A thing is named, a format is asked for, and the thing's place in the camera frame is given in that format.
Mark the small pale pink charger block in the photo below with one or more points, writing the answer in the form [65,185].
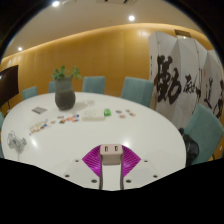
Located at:
[111,155]

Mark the small green object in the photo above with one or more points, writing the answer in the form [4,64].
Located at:
[107,112]

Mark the black bag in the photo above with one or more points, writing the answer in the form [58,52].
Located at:
[190,146]

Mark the grey card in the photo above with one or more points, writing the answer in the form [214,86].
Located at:
[39,110]

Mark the round ceiling lights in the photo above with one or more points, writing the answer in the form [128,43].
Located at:
[131,18]

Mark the flat white box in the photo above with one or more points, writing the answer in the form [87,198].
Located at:
[93,115]

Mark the green plant in grey pot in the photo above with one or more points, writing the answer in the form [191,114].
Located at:
[65,95]

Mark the small colourful stickers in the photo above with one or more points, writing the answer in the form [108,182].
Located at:
[60,120]
[125,114]

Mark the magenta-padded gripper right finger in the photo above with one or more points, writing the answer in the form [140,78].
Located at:
[131,163]

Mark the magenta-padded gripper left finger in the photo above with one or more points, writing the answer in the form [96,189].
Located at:
[90,163]

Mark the white folding screen with calligraphy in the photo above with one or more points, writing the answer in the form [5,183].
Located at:
[180,76]

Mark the teal chairs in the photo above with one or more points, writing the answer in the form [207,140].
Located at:
[137,90]

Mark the black wall television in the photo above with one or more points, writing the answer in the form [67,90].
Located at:
[7,85]

